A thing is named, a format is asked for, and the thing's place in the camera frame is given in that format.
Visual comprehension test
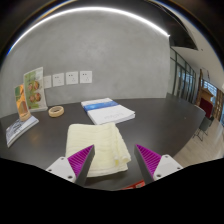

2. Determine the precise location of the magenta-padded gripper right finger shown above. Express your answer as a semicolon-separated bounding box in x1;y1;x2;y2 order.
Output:
133;143;184;186

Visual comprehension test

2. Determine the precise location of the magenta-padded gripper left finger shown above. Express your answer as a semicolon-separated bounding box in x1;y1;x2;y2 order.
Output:
45;144;97;188

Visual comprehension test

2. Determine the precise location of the cream ribbed towel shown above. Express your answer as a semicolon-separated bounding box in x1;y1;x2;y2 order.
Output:
65;122;132;178

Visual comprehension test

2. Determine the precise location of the red flat object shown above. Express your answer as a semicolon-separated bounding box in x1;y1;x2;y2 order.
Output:
122;180;146;191

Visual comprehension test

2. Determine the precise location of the white and blue booklet stack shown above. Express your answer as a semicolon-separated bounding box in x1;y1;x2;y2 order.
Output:
80;97;136;126

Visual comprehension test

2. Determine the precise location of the dark grey chair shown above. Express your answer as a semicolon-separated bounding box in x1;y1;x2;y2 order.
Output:
194;114;215;142

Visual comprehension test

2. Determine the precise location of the grey-blue magazine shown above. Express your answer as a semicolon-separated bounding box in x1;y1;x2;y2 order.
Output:
4;114;40;148

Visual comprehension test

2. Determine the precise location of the red armchair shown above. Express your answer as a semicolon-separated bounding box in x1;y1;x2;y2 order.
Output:
199;98;214;118

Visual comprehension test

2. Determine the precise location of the orange sign on wooden base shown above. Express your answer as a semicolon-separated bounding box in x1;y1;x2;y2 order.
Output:
13;83;32;122

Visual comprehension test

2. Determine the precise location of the green menu stand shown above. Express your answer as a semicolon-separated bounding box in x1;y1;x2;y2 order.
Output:
23;66;49;113

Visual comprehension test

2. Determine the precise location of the curved ceiling light strip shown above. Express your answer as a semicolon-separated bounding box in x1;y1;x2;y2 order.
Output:
5;5;171;56

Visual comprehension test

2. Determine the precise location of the wooden ring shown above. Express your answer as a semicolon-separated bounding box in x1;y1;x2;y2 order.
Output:
48;105;65;118

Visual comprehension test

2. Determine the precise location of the white wall socket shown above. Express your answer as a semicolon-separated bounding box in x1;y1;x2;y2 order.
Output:
52;72;66;88
43;75;53;89
65;70;80;86
79;70;93;84

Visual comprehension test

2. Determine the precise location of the glass partition with black frame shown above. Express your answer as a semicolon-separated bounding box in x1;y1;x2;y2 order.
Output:
169;46;202;104

